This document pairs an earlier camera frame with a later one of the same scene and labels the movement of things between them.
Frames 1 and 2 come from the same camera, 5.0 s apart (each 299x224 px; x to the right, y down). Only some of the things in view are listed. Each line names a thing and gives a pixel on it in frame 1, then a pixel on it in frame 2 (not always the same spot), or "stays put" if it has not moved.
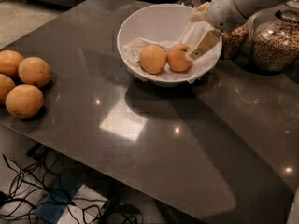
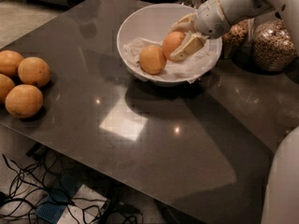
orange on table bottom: [24, 101] stays put
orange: [177, 58] to [171, 41]
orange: [9, 61] stays put
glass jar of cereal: [276, 43] stays put
